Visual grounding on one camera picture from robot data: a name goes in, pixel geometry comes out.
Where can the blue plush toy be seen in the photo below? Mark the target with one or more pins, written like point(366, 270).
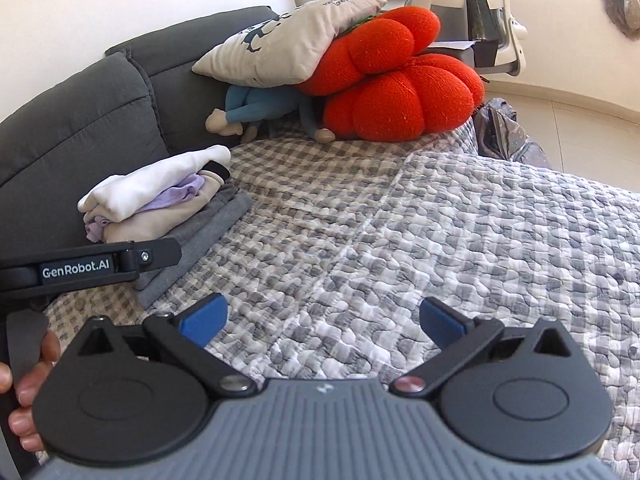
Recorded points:
point(250, 105)

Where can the red pumpkin cushion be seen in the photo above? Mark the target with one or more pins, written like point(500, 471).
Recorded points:
point(400, 100)

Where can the white paper sheet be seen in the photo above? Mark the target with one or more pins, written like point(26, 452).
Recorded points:
point(452, 45)

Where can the grey patterned backpack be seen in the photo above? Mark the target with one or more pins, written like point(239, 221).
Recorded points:
point(505, 135)

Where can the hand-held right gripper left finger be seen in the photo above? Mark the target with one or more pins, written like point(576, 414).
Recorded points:
point(205, 321)

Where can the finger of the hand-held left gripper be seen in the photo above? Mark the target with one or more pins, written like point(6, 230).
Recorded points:
point(160, 254)

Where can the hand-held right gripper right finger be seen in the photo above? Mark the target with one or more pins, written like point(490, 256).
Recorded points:
point(440, 321)

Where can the dark grey sofa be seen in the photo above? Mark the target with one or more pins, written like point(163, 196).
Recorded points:
point(75, 125)

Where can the grey checked quilted blanket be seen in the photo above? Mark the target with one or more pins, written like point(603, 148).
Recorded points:
point(400, 235)

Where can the beige printed pillow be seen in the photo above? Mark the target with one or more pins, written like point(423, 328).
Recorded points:
point(280, 45)

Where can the white printed sweatshirt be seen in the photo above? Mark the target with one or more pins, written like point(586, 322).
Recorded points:
point(145, 180)

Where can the beige folded garment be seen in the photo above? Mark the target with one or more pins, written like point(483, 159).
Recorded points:
point(145, 225)

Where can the purple folded garment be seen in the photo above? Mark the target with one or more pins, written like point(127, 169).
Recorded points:
point(170, 192)

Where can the person's left hand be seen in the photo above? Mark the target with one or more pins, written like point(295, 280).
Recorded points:
point(27, 385)

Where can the grey folded garment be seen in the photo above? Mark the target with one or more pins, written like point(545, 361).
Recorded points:
point(210, 230)

